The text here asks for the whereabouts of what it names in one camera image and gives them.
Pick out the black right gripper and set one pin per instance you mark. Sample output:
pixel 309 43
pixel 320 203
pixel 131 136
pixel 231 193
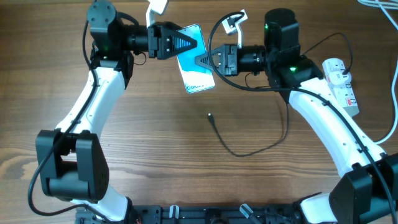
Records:
pixel 229 60

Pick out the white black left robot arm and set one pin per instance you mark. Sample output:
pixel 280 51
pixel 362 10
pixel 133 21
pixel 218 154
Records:
pixel 72 166

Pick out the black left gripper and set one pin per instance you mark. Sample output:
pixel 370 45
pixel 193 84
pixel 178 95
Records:
pixel 160 42

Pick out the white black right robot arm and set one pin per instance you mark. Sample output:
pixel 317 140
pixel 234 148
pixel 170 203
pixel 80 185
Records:
pixel 367 189

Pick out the white power strip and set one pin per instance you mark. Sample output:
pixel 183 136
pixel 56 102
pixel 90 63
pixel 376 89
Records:
pixel 343 93

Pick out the white USB charger adapter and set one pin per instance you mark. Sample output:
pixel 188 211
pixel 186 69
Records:
pixel 338 78

